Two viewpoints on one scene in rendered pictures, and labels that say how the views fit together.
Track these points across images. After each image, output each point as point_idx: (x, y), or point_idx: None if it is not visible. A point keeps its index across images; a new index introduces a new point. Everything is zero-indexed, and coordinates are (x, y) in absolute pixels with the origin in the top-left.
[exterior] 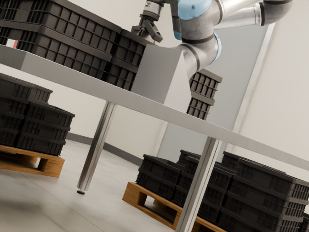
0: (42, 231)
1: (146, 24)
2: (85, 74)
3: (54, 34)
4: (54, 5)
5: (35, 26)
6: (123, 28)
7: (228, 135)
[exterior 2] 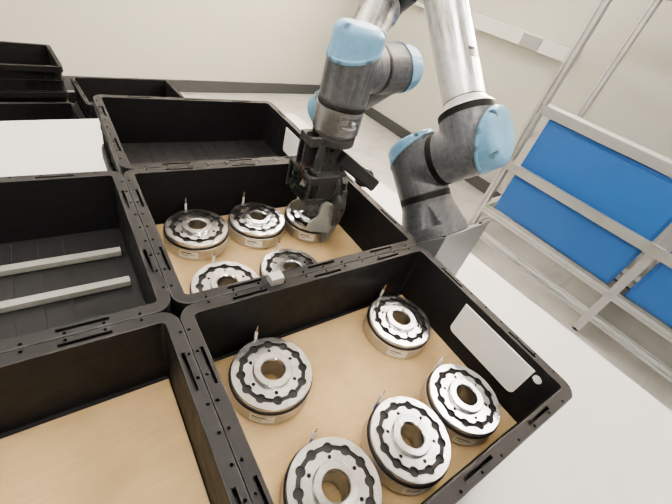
0: None
1: (351, 167)
2: (638, 385)
3: None
4: (540, 391)
5: None
6: (415, 243)
7: None
